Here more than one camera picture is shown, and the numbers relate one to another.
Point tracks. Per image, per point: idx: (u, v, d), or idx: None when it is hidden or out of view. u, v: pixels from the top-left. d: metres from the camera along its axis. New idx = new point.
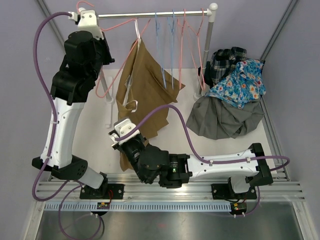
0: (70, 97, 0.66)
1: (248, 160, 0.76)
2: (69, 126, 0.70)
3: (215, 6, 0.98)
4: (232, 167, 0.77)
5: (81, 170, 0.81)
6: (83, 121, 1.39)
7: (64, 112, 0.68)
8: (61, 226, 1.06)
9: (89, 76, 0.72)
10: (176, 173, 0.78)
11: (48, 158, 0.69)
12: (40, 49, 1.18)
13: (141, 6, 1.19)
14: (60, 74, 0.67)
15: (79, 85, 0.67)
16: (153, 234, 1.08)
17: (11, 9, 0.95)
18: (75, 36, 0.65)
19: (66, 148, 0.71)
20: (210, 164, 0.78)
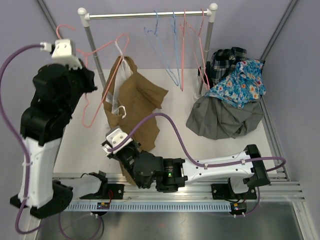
0: (41, 138, 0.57)
1: (243, 162, 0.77)
2: (46, 162, 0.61)
3: (214, 6, 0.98)
4: (227, 170, 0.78)
5: (67, 200, 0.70)
6: (74, 131, 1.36)
7: (36, 152, 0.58)
8: (61, 227, 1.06)
9: (63, 112, 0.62)
10: (171, 177, 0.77)
11: (25, 199, 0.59)
12: (40, 50, 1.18)
13: (142, 6, 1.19)
14: (29, 110, 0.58)
15: (51, 124, 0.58)
16: (153, 234, 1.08)
17: (11, 9, 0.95)
18: (46, 69, 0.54)
19: (45, 185, 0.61)
20: (205, 167, 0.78)
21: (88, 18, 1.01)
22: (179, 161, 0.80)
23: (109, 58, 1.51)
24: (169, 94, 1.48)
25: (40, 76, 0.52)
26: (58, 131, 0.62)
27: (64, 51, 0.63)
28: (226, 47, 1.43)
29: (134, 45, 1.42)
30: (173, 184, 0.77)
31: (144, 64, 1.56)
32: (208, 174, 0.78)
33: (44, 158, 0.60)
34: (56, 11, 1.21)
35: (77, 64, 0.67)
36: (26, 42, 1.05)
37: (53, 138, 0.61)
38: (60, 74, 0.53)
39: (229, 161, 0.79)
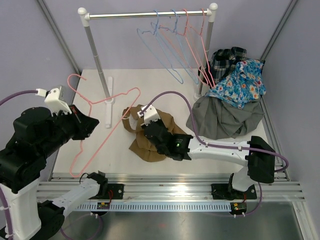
0: (12, 184, 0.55)
1: (240, 148, 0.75)
2: (25, 203, 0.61)
3: (215, 6, 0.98)
4: (224, 151, 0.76)
5: (56, 227, 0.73)
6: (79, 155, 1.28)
7: (11, 198, 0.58)
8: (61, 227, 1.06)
9: (40, 156, 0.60)
10: (179, 146, 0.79)
11: (12, 235, 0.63)
12: (41, 49, 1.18)
13: (142, 5, 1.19)
14: (4, 153, 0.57)
15: (23, 169, 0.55)
16: (153, 234, 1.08)
17: (12, 8, 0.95)
18: (30, 114, 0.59)
19: (28, 222, 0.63)
20: (205, 145, 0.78)
21: (88, 18, 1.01)
22: (187, 137, 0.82)
23: (109, 58, 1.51)
24: (169, 94, 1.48)
25: (23, 119, 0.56)
26: (34, 175, 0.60)
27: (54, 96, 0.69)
28: (226, 47, 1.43)
29: (134, 45, 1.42)
30: (178, 153, 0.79)
31: (144, 64, 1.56)
32: (207, 152, 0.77)
33: (21, 202, 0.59)
34: (57, 11, 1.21)
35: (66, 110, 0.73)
36: (26, 42, 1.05)
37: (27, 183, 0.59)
38: (41, 120, 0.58)
39: (228, 144, 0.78)
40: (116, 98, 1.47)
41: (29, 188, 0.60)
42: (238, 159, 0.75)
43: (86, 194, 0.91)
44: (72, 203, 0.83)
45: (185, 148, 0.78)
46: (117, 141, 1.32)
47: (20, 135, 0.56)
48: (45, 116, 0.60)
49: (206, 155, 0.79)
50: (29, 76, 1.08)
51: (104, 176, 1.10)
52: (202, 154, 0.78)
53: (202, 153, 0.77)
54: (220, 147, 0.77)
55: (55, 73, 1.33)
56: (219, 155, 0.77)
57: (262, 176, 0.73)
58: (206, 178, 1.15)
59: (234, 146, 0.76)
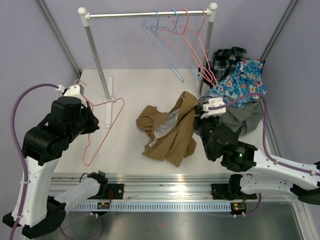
0: (41, 157, 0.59)
1: (312, 173, 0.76)
2: (43, 182, 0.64)
3: (214, 5, 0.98)
4: (294, 173, 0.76)
5: (58, 221, 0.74)
6: (79, 155, 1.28)
7: (35, 171, 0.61)
8: (60, 227, 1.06)
9: (66, 136, 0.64)
10: (241, 157, 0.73)
11: (19, 217, 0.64)
12: (41, 49, 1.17)
13: (142, 5, 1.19)
14: (34, 130, 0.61)
15: (52, 143, 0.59)
16: (153, 234, 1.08)
17: (11, 8, 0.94)
18: (65, 99, 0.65)
19: (39, 204, 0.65)
20: (275, 162, 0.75)
21: (88, 18, 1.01)
22: (251, 148, 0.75)
23: (109, 58, 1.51)
24: (170, 94, 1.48)
25: (60, 101, 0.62)
26: (58, 153, 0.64)
27: (73, 91, 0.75)
28: (226, 47, 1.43)
29: (134, 45, 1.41)
30: (238, 164, 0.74)
31: (144, 64, 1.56)
32: (273, 170, 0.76)
33: (41, 178, 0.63)
34: (57, 11, 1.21)
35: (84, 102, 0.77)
36: (26, 42, 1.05)
37: (52, 159, 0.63)
38: (75, 103, 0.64)
39: (298, 166, 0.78)
40: (116, 98, 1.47)
41: (53, 164, 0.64)
42: (301, 181, 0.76)
43: (87, 192, 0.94)
44: (74, 198, 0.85)
45: (249, 163, 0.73)
46: (117, 141, 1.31)
47: (54, 114, 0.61)
48: (77, 101, 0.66)
49: (268, 172, 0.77)
50: (29, 76, 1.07)
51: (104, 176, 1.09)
52: (267, 171, 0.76)
53: (270, 170, 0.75)
54: (291, 168, 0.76)
55: (55, 73, 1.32)
56: (285, 175, 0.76)
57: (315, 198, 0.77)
58: (206, 178, 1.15)
59: (306, 169, 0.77)
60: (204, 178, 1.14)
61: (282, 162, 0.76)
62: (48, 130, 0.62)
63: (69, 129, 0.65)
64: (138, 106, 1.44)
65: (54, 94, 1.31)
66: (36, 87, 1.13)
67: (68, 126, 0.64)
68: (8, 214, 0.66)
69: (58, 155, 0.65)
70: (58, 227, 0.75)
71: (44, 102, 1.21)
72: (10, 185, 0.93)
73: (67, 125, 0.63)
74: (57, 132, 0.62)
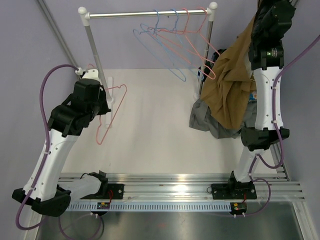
0: (66, 130, 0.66)
1: (274, 121, 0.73)
2: (61, 156, 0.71)
3: (215, 5, 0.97)
4: (266, 105, 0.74)
5: (63, 206, 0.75)
6: (79, 155, 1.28)
7: (57, 142, 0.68)
8: (61, 227, 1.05)
9: (87, 114, 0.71)
10: (266, 55, 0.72)
11: (31, 190, 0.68)
12: (41, 48, 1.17)
13: (142, 5, 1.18)
14: (59, 107, 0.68)
15: (76, 119, 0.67)
16: (153, 234, 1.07)
17: (11, 8, 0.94)
18: (86, 80, 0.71)
19: (52, 180, 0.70)
20: (272, 86, 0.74)
21: (88, 18, 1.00)
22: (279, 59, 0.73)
23: (109, 57, 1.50)
24: (170, 94, 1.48)
25: (82, 82, 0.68)
26: (80, 130, 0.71)
27: (95, 74, 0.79)
28: (225, 47, 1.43)
29: (134, 45, 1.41)
30: (258, 53, 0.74)
31: (144, 64, 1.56)
32: (263, 89, 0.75)
33: (61, 150, 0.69)
34: (57, 10, 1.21)
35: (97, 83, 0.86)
36: (27, 42, 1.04)
37: (75, 134, 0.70)
38: (96, 83, 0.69)
39: (276, 108, 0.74)
40: (116, 98, 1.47)
41: (72, 140, 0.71)
42: (262, 116, 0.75)
43: (92, 184, 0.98)
44: (80, 186, 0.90)
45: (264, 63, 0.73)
46: (117, 141, 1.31)
47: (76, 93, 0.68)
48: (97, 82, 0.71)
49: (260, 89, 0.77)
50: (30, 76, 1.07)
51: (105, 177, 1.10)
52: (260, 85, 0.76)
53: (262, 85, 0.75)
54: (272, 102, 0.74)
55: (55, 73, 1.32)
56: (263, 101, 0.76)
57: (250, 135, 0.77)
58: (207, 178, 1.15)
59: (275, 115, 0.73)
60: (205, 178, 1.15)
61: (275, 94, 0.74)
62: (70, 107, 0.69)
63: (89, 107, 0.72)
64: (138, 106, 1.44)
65: (55, 94, 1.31)
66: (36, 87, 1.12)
67: (89, 105, 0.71)
68: (18, 189, 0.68)
69: (78, 132, 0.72)
70: (60, 214, 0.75)
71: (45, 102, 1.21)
72: (10, 185, 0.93)
73: (88, 104, 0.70)
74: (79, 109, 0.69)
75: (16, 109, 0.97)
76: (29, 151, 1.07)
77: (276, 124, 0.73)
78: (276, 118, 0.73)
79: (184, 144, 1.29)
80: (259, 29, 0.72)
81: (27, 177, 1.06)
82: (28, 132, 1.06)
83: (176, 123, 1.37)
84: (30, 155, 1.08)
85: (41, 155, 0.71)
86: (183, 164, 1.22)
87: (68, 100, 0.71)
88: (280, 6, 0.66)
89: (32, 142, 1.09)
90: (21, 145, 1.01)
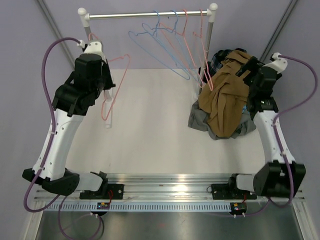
0: (71, 108, 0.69)
1: (283, 153, 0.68)
2: (66, 139, 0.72)
3: (215, 5, 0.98)
4: (271, 141, 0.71)
5: (72, 186, 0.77)
6: (79, 154, 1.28)
7: (63, 122, 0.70)
8: (61, 227, 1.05)
9: (91, 92, 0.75)
10: (262, 104, 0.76)
11: (40, 170, 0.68)
12: (41, 49, 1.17)
13: (142, 6, 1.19)
14: (63, 86, 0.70)
15: (81, 99, 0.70)
16: (153, 234, 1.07)
17: (12, 8, 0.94)
18: (85, 56, 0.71)
19: (60, 160, 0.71)
20: (272, 123, 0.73)
21: (88, 19, 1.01)
22: (273, 107, 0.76)
23: (109, 58, 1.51)
24: (170, 94, 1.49)
25: (82, 58, 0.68)
26: (85, 110, 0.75)
27: (98, 47, 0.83)
28: (225, 47, 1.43)
29: (134, 45, 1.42)
30: (253, 104, 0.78)
31: (144, 65, 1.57)
32: (264, 128, 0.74)
33: (68, 130, 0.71)
34: (57, 11, 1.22)
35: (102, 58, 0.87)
36: (27, 42, 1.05)
37: (80, 114, 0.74)
38: (96, 60, 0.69)
39: (282, 144, 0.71)
40: (116, 98, 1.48)
41: (78, 120, 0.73)
42: (269, 151, 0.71)
43: (94, 178, 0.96)
44: (85, 177, 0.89)
45: (259, 108, 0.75)
46: (117, 141, 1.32)
47: (78, 71, 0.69)
48: (98, 58, 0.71)
49: (261, 128, 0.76)
50: (30, 76, 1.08)
51: (106, 177, 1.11)
52: (261, 126, 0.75)
53: (263, 125, 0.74)
54: (275, 138, 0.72)
55: (55, 73, 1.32)
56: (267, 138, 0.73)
57: (261, 178, 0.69)
58: (207, 178, 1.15)
59: (282, 147, 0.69)
60: (204, 178, 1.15)
61: (276, 130, 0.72)
62: (74, 86, 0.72)
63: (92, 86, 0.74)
64: (139, 106, 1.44)
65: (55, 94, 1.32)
66: (37, 88, 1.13)
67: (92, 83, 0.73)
68: (27, 169, 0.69)
69: (84, 112, 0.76)
70: (70, 193, 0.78)
71: (45, 102, 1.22)
72: (9, 185, 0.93)
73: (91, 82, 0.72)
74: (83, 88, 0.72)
75: (16, 109, 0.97)
76: (29, 151, 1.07)
77: (286, 155, 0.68)
78: (283, 148, 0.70)
79: (185, 144, 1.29)
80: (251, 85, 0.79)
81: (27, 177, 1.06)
82: (28, 133, 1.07)
83: (176, 123, 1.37)
84: (30, 155, 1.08)
85: (47, 135, 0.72)
86: (183, 164, 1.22)
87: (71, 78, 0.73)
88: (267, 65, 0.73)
89: (32, 143, 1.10)
90: (21, 145, 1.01)
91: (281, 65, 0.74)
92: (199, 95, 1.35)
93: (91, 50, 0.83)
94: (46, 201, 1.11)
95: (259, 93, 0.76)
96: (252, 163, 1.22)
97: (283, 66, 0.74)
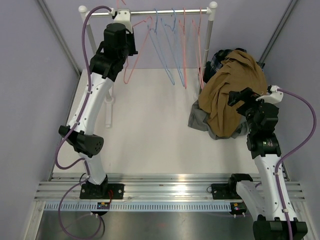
0: (106, 71, 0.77)
1: (285, 210, 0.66)
2: (98, 98, 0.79)
3: (214, 4, 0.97)
4: (273, 193, 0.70)
5: (98, 147, 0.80)
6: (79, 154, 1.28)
7: (98, 84, 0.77)
8: (62, 225, 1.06)
9: (120, 59, 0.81)
10: (264, 144, 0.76)
11: (76, 124, 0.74)
12: (41, 47, 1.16)
13: (142, 4, 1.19)
14: (96, 56, 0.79)
15: (113, 66, 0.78)
16: (153, 234, 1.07)
17: (11, 6, 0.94)
18: (111, 25, 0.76)
19: (92, 118, 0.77)
20: (274, 173, 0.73)
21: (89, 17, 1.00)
22: (276, 148, 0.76)
23: None
24: (170, 94, 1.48)
25: (109, 28, 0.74)
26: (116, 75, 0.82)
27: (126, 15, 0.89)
28: (225, 47, 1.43)
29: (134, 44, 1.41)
30: (254, 143, 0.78)
31: (144, 64, 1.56)
32: (265, 175, 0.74)
33: (101, 91, 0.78)
34: (57, 9, 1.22)
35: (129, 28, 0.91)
36: (27, 41, 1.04)
37: (112, 80, 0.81)
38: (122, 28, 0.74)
39: (284, 199, 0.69)
40: (116, 98, 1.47)
41: (110, 83, 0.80)
42: (270, 204, 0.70)
43: (100, 170, 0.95)
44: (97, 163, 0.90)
45: (262, 151, 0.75)
46: (117, 140, 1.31)
47: (107, 40, 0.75)
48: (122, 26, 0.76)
49: (263, 176, 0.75)
50: (30, 75, 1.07)
51: (107, 177, 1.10)
52: (263, 173, 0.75)
53: (264, 171, 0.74)
54: (277, 190, 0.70)
55: (55, 72, 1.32)
56: (268, 188, 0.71)
57: (261, 229, 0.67)
58: (207, 178, 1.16)
59: (284, 203, 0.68)
60: (205, 178, 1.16)
61: (278, 181, 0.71)
62: (105, 54, 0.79)
63: (121, 53, 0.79)
64: (139, 105, 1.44)
65: (55, 93, 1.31)
66: (36, 86, 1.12)
67: (120, 50, 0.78)
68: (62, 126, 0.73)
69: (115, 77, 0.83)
70: (96, 153, 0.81)
71: (45, 101, 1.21)
72: (9, 185, 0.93)
73: (119, 49, 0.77)
74: (113, 55, 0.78)
75: (16, 109, 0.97)
76: (28, 150, 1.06)
77: (287, 213, 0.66)
78: (286, 205, 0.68)
79: (185, 144, 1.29)
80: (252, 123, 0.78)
81: (27, 177, 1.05)
82: (29, 133, 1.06)
83: (176, 123, 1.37)
84: (30, 155, 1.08)
85: (83, 95, 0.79)
86: (183, 164, 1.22)
87: (101, 47, 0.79)
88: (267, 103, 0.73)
89: (32, 142, 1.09)
90: (20, 145, 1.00)
91: (278, 97, 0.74)
92: (199, 94, 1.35)
93: (120, 18, 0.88)
94: (46, 201, 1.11)
95: (260, 132, 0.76)
96: (251, 163, 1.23)
97: (279, 97, 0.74)
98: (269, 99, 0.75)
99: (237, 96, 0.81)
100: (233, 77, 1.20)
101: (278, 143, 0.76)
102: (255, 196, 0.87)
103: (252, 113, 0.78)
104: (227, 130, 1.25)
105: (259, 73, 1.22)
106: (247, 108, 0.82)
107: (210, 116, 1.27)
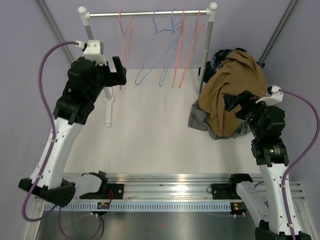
0: (73, 117, 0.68)
1: (290, 225, 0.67)
2: (66, 144, 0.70)
3: (214, 5, 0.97)
4: (279, 206, 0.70)
5: (68, 196, 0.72)
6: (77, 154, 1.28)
7: (63, 130, 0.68)
8: (61, 226, 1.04)
9: (90, 99, 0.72)
10: (272, 151, 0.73)
11: (38, 178, 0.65)
12: (41, 48, 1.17)
13: (142, 5, 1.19)
14: (62, 98, 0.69)
15: (81, 109, 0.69)
16: (153, 234, 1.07)
17: (11, 7, 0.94)
18: (76, 66, 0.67)
19: (57, 169, 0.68)
20: (281, 184, 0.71)
21: (88, 18, 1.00)
22: (283, 155, 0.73)
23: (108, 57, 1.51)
24: (170, 94, 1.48)
25: (73, 69, 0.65)
26: (85, 118, 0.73)
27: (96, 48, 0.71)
28: (225, 47, 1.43)
29: (134, 43, 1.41)
30: (260, 150, 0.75)
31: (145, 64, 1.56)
32: (272, 187, 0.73)
33: (68, 137, 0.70)
34: (57, 10, 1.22)
35: (103, 62, 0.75)
36: (27, 41, 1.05)
37: (82, 123, 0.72)
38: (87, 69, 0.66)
39: (290, 213, 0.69)
40: (116, 97, 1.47)
41: (78, 127, 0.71)
42: (275, 217, 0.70)
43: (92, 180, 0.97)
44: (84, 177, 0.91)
45: (268, 154, 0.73)
46: (117, 141, 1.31)
47: (73, 83, 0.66)
48: (89, 66, 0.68)
49: (268, 185, 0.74)
50: (30, 75, 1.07)
51: (106, 177, 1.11)
52: (269, 183, 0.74)
53: (270, 182, 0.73)
54: (284, 202, 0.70)
55: (55, 73, 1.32)
56: (274, 200, 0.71)
57: None
58: (207, 178, 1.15)
59: (290, 217, 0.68)
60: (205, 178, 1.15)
61: (285, 194, 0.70)
62: (72, 95, 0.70)
63: (90, 93, 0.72)
64: (139, 105, 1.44)
65: (55, 93, 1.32)
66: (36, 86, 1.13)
67: (89, 90, 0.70)
68: (23, 179, 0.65)
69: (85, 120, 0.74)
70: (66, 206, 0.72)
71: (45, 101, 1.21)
72: (9, 185, 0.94)
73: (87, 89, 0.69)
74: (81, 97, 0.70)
75: (15, 109, 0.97)
76: (29, 150, 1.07)
77: (292, 228, 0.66)
78: (292, 220, 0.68)
79: (185, 144, 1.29)
80: (257, 129, 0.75)
81: (27, 176, 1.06)
82: (29, 133, 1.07)
83: (176, 123, 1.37)
84: (31, 155, 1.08)
85: (48, 143, 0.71)
86: (183, 164, 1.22)
87: (67, 88, 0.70)
88: (271, 109, 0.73)
89: (32, 143, 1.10)
90: (21, 144, 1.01)
91: (278, 96, 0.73)
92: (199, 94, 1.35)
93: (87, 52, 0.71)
94: (46, 201, 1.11)
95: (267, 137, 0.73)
96: (251, 162, 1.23)
97: (280, 97, 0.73)
98: (270, 99, 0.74)
99: (236, 100, 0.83)
100: (236, 78, 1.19)
101: (286, 148, 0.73)
102: (257, 201, 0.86)
103: (253, 117, 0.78)
104: (228, 129, 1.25)
105: (259, 73, 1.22)
106: (248, 112, 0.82)
107: (210, 116, 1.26)
